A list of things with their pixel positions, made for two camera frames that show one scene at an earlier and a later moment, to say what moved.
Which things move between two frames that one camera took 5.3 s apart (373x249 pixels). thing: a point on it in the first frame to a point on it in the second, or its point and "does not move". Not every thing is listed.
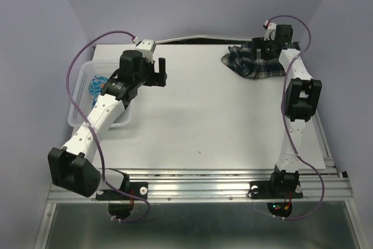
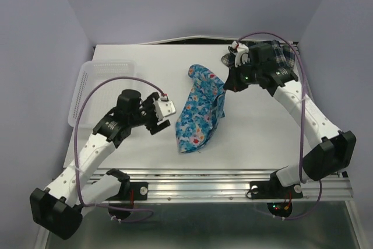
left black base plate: x=138 y=188 does not move
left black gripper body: x=146 y=76 to x=149 y=118
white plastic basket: x=82 y=96 does not move
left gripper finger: x=162 y=74 to x=161 y=125
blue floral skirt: x=95 y=87 to x=203 y=110
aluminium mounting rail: x=320 y=183 does not move
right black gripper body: x=266 y=47 to x=247 y=76
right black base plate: x=275 y=190 does not move
